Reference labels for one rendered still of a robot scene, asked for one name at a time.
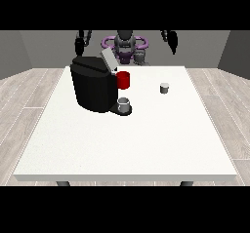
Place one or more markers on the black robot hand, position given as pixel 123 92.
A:
pixel 172 40
pixel 80 43

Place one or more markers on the pale grey machine lid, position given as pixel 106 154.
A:
pixel 109 58

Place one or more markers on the black coffee machine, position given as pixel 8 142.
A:
pixel 92 84

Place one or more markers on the small grey coffee pod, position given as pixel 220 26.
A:
pixel 164 88

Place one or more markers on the red pod holder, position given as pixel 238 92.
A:
pixel 123 80

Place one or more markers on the grey robot trunk purple rings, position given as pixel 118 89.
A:
pixel 125 48

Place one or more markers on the small grey cup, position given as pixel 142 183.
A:
pixel 123 105

